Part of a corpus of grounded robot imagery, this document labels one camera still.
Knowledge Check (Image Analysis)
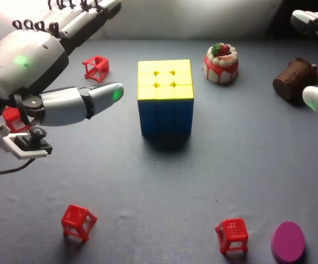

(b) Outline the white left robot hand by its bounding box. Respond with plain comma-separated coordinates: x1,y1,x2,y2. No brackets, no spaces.
0,0,125,128

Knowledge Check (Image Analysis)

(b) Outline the multicoloured puzzle cube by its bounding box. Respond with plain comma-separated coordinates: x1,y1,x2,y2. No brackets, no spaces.
136,59,195,140

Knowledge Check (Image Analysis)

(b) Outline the brown toy log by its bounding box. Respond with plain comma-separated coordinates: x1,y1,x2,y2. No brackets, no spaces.
272,57,318,105

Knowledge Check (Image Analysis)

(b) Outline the small red toy stool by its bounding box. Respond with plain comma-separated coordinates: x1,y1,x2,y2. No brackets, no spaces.
82,55,110,83
2,106,32,133
215,218,249,255
61,204,98,243

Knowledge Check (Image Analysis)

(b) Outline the toy strawberry cake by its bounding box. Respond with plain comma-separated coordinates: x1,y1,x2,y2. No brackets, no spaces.
202,42,240,85

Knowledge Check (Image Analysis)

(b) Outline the magenta disc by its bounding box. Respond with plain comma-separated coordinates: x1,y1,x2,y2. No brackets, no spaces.
271,221,306,264

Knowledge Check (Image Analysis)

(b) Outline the white backdrop sheet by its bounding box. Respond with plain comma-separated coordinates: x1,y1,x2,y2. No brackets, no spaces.
0,0,284,41

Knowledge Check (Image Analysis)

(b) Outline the grey table cloth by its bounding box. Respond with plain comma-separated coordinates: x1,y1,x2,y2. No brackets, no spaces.
0,37,318,264

